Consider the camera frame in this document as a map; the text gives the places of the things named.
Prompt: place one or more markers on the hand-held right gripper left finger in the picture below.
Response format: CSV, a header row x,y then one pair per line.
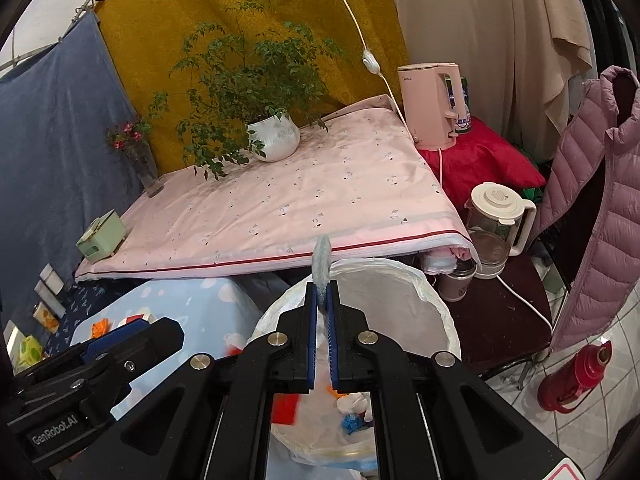
x,y
312,335

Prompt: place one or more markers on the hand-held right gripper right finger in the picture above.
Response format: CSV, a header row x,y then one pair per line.
x,y
334,340

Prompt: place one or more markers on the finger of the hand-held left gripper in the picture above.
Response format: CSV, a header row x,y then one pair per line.
x,y
150,342

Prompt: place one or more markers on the trash bin with white bag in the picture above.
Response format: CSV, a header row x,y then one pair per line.
x,y
395,300

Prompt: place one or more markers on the red packet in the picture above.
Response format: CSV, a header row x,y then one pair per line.
x,y
285,410

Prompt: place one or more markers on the small blue item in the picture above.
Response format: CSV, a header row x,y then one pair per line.
x,y
352,424

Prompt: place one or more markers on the red and white carton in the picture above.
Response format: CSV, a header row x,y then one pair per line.
x,y
137,317

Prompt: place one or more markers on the small orange crumpled wrapper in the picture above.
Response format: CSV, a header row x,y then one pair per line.
x,y
100,328

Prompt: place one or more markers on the green tissue pack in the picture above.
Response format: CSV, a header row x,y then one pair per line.
x,y
28,353

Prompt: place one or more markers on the light blue planet tablecloth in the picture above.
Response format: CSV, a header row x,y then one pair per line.
x,y
200,300

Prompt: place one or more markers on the navy printed cloth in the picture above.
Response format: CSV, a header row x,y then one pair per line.
x,y
85,305

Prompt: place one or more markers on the white cardboard box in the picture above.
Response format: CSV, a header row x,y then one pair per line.
x,y
10,335

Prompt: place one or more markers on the fruit print tin can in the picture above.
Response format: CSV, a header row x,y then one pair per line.
x,y
45,319

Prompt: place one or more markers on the tall white canister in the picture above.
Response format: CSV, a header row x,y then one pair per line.
x,y
48,296

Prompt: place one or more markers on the green tissue box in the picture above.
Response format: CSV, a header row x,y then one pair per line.
x,y
100,237

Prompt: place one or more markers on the short white canister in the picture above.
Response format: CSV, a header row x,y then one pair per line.
x,y
51,277

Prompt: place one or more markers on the pink bed sheet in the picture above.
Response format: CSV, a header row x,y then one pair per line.
x,y
300,200

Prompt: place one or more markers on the small lidded cup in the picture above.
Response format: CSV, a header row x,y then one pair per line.
x,y
457,282

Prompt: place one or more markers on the dark brown side table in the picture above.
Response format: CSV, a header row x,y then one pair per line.
x,y
500,325

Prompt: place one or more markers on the glass vase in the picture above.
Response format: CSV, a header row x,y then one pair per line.
x,y
147,175

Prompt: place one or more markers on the white ribbed plant pot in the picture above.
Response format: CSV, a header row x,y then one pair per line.
x,y
275,137

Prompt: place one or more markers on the white glass electric kettle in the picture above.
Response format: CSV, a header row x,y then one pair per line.
x,y
500,205

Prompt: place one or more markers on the blue hanging cloth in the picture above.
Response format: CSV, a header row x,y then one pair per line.
x,y
50,135

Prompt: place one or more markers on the red cloth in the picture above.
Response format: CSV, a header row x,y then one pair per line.
x,y
480,160

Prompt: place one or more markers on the red thermos flask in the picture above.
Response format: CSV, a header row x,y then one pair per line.
x,y
575,375

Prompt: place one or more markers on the green leafy plant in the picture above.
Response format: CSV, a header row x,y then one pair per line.
x,y
240,70

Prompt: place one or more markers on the pink down jacket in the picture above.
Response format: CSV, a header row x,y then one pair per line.
x,y
600,210

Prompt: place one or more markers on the mustard yellow hanging cloth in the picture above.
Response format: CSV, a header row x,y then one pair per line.
x,y
150,35

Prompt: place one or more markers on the beige curtain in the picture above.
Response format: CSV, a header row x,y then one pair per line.
x,y
475,10

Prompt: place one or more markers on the dark hanging clothes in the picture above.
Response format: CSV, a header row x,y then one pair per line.
x,y
615,25

